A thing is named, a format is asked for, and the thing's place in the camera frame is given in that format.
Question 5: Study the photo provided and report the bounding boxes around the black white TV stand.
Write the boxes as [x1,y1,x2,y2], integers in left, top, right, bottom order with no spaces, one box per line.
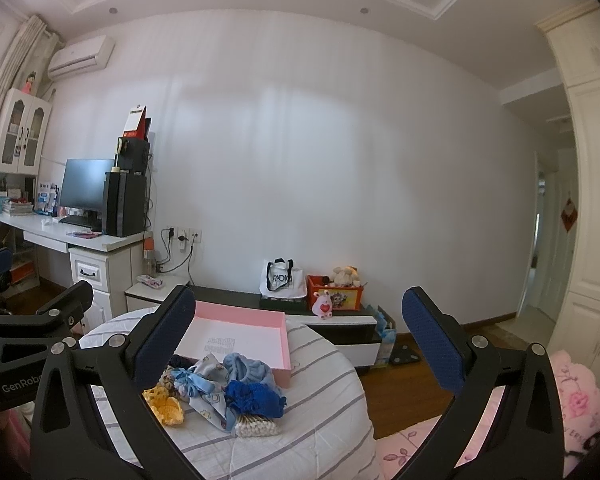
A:
[190,286,381,370]

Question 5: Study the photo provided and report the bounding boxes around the white desk with drawers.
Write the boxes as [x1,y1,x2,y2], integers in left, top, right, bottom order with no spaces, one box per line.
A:
[0,214,146,332]

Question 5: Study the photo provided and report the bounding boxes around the yellow crochet item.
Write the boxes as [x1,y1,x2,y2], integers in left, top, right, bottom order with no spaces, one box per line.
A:
[143,385,184,427]

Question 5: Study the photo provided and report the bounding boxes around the stack of books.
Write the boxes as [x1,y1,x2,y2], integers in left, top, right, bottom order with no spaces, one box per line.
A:
[2,200,33,217]

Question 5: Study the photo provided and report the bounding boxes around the beige stocking bundle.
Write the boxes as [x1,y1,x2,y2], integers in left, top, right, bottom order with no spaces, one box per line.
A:
[158,365,175,392]

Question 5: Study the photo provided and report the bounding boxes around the white air conditioner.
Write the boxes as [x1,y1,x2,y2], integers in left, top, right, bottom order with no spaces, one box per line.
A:
[47,36,116,80]

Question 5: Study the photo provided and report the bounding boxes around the navy knit scrunchie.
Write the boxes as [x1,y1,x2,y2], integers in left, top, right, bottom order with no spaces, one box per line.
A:
[168,354,197,370]

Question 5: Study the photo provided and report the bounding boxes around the blue carton by stand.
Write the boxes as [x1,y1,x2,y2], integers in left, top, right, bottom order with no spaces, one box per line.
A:
[365,304,396,367]

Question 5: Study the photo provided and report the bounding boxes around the black box on tower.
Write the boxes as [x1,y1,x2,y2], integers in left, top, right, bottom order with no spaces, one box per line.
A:
[114,136,150,176]

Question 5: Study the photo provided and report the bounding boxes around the red door ornament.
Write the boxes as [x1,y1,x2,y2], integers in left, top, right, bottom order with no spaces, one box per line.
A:
[560,198,578,233]

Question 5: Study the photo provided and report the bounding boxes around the cotton swab bag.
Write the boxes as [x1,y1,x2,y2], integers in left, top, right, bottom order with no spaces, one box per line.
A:
[234,414,279,438]

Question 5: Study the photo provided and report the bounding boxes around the orange cap bottle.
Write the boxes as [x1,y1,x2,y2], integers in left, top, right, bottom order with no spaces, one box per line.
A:
[143,237,157,278]

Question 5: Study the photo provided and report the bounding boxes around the pink floral bedding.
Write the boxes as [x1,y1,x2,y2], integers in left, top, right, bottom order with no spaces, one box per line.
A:
[376,350,600,479]

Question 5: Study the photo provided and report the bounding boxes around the light blue terry cap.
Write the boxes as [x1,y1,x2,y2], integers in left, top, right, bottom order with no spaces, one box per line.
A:
[223,352,278,390]

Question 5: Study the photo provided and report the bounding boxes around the black floor scale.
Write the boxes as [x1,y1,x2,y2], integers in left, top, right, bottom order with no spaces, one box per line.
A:
[389,344,420,366]

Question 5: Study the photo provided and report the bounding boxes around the red toy storage box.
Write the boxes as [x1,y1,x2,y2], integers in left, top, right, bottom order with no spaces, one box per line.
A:
[306,275,364,311]

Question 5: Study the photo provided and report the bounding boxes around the white glass door cabinet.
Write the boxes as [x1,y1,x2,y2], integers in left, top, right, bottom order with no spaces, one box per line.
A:
[0,88,52,176]

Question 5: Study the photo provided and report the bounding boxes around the beige plush toy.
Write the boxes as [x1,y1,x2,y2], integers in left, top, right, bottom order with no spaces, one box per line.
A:
[330,266,362,287]

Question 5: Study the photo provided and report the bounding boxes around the black power cables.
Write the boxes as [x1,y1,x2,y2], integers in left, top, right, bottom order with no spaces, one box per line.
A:
[151,227,197,286]

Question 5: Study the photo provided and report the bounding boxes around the white striped quilt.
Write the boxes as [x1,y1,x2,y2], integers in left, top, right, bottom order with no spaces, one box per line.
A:
[78,306,384,480]

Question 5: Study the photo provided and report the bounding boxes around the black computer monitor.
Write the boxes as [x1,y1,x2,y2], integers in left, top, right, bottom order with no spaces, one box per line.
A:
[59,158,114,217]

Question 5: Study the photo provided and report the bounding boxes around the royal blue knit item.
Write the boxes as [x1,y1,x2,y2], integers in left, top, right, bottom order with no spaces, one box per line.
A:
[225,380,286,419]

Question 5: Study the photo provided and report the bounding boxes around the blue white package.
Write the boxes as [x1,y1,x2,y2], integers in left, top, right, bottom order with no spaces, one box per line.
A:
[34,182,59,217]

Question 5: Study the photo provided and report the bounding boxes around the white low side cabinet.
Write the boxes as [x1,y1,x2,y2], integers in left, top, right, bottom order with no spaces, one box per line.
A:
[124,274,188,312]

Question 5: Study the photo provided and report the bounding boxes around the colourful packet on cabinet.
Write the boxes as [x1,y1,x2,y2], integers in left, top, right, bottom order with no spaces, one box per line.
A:
[136,275,163,289]

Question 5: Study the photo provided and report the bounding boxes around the small doll figurine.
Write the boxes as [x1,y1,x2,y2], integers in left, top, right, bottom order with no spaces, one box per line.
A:
[21,72,36,94]

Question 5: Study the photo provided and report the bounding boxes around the white tote bag black handles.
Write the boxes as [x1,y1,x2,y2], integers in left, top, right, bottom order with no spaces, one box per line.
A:
[259,258,308,300]

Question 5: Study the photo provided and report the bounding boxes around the pink shallow box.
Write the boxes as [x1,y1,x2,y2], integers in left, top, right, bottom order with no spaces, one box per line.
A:
[174,301,291,388]

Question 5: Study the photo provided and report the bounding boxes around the white wall socket strip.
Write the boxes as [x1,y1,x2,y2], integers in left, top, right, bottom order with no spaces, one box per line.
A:
[164,226,202,252]

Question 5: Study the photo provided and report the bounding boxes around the pink heart plush toy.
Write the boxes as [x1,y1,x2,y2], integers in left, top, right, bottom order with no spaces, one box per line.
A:
[311,290,332,320]

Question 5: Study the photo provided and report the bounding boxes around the white printed cloth blue bow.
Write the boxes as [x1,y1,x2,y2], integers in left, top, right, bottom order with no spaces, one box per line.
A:
[172,353,237,434]

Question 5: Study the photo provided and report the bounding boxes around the black computer tower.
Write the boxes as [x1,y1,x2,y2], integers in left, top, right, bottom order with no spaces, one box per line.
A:
[102,172,146,237]

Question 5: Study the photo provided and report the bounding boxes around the red white calendar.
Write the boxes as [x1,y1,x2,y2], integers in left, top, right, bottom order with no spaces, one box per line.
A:
[122,105,150,140]

